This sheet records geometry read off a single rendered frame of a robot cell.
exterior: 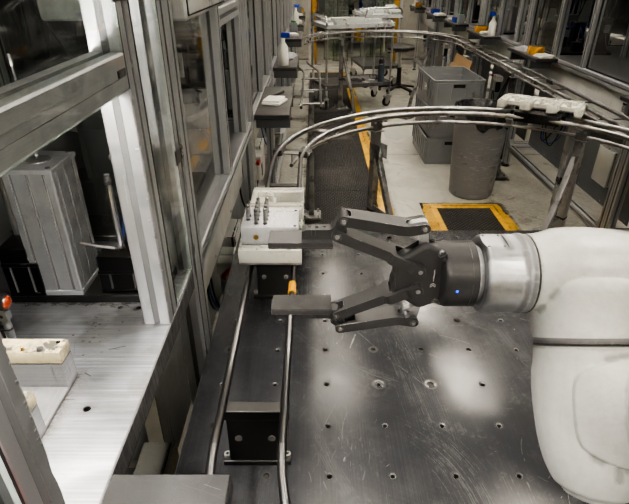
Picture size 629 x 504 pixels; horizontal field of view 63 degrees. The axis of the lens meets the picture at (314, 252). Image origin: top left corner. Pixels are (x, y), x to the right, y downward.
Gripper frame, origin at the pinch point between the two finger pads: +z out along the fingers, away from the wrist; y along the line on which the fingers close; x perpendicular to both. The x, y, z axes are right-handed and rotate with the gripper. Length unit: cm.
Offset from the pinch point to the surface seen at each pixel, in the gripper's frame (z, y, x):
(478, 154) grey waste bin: -111, -79, -275
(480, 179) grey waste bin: -116, -97, -275
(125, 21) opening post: 21.6, 24.2, -21.4
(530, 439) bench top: -42, -44, -14
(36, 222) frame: 42.5, -5.8, -24.8
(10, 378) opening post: 21.5, 2.4, 19.4
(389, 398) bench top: -17, -44, -24
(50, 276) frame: 43, -16, -25
